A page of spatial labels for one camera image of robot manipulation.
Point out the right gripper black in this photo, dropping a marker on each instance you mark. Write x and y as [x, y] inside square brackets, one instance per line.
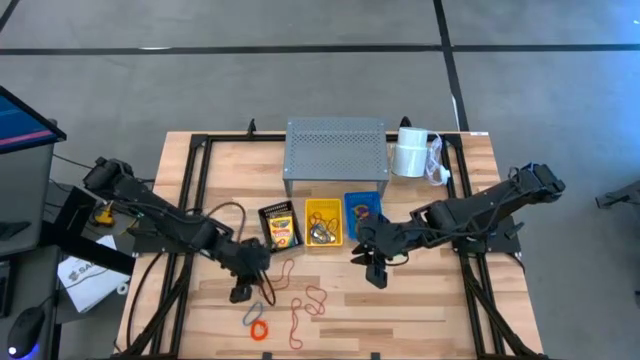
[387, 242]

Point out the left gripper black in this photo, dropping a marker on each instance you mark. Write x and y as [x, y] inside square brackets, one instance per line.
[247, 260]

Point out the red rubber band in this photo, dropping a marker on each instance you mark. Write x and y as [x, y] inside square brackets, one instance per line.
[315, 217]
[286, 275]
[332, 222]
[316, 300]
[296, 320]

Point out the black computer mouse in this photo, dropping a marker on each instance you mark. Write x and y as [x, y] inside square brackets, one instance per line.
[25, 330]

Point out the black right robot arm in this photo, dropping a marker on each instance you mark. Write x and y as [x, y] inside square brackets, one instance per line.
[475, 215]

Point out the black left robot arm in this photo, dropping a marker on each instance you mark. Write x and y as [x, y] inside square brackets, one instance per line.
[165, 220]

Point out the grey desk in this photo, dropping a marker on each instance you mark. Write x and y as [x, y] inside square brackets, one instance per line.
[25, 190]

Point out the black plastic basket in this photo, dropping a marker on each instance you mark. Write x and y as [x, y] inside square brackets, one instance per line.
[264, 220]

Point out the blue plastic basket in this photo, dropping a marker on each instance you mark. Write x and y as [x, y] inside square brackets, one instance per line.
[375, 200]

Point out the yellow plastic basket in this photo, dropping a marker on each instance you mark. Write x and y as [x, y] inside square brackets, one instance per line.
[324, 202]

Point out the grey perforated metal shelf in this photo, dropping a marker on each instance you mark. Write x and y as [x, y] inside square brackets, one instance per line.
[337, 150]

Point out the white plastic roll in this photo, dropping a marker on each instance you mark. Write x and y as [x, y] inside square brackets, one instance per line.
[410, 155]

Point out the clear plastic wrapper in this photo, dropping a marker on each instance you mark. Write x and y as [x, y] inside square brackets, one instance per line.
[439, 172]

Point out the yellow tool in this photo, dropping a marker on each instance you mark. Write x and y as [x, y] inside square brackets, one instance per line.
[105, 217]

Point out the black support beam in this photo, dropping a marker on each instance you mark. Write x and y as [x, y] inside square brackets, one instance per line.
[90, 250]

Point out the black equipment stand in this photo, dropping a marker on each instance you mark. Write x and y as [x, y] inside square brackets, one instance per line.
[617, 198]

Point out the monitor with blue screen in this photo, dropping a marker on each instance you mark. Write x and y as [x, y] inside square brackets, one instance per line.
[20, 125]

